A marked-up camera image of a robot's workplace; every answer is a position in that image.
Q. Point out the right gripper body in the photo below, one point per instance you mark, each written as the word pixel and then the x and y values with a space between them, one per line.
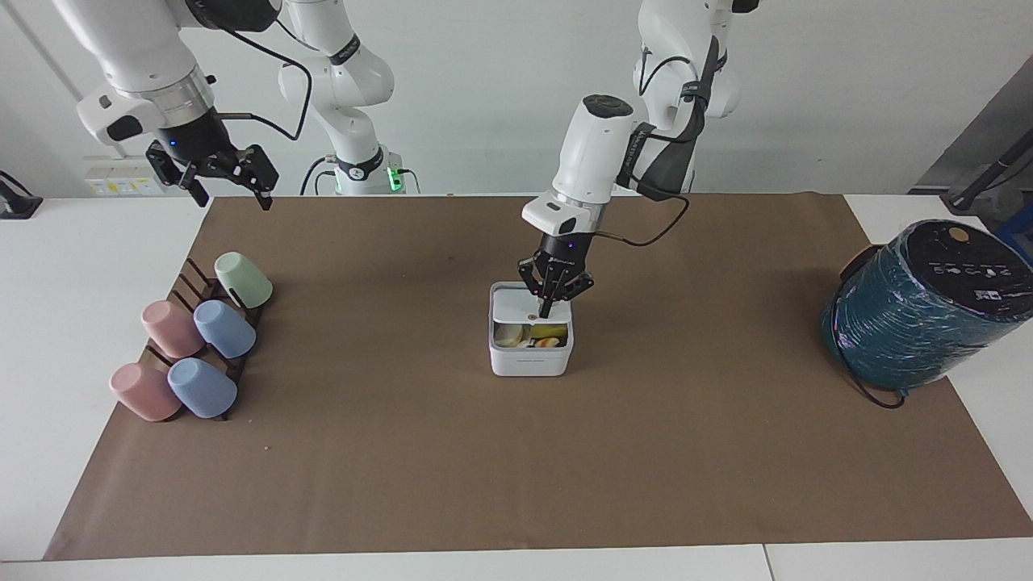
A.
pixel 194 135

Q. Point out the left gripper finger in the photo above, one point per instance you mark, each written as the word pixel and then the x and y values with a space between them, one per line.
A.
pixel 577 284
pixel 536 276

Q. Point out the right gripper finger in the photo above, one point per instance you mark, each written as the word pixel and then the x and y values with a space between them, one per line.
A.
pixel 173 168
pixel 260 171

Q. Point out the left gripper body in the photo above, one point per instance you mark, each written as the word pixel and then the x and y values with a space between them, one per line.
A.
pixel 564 248

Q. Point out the white square trash can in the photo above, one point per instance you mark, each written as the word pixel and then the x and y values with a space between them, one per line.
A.
pixel 529 359

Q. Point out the yellow food scrap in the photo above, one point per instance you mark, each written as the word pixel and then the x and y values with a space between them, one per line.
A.
pixel 550 331

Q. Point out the pale round food scrap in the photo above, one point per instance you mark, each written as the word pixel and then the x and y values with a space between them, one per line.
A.
pixel 508 336

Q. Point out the pale green cup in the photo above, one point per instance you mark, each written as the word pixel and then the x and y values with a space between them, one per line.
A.
pixel 244 280

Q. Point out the dark brown cup rack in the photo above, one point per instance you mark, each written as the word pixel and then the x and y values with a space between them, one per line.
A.
pixel 196 284

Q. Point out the pink cup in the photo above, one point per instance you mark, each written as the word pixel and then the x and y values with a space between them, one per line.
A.
pixel 143 392
pixel 172 328

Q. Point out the black stand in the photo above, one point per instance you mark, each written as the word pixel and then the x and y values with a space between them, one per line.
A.
pixel 16 202
pixel 980 181

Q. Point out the blue cup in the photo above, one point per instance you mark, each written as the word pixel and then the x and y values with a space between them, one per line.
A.
pixel 225 329
pixel 202 388

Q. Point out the teal wrapped cylinder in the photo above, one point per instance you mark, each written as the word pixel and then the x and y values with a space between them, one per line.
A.
pixel 928 315

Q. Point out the white wall socket strip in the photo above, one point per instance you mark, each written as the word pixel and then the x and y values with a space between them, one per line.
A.
pixel 121 179

